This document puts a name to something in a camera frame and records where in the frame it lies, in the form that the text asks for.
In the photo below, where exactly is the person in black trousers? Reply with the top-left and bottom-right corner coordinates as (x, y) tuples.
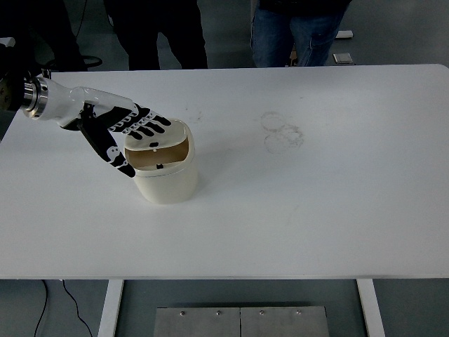
(104, 0), (209, 70)

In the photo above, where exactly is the white table leg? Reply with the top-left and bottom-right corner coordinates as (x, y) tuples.
(97, 279), (125, 337)
(356, 279), (387, 337)

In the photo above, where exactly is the cream plastic trash bin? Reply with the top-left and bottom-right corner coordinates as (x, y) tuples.
(123, 119), (201, 204)

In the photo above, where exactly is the person in black clothing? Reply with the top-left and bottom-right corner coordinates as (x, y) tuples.
(0, 0), (86, 77)

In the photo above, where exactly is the grey metal plate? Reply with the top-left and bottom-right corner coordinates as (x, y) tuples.
(153, 307), (241, 337)
(240, 305), (330, 337)

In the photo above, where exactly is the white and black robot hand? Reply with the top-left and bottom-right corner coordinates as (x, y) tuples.
(39, 79), (173, 179)

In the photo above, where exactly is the black floor cable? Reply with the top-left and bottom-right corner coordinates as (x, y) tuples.
(33, 279), (49, 337)
(62, 279), (94, 337)

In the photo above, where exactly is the person in blue jeans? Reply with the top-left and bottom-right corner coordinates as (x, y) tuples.
(250, 0), (352, 69)

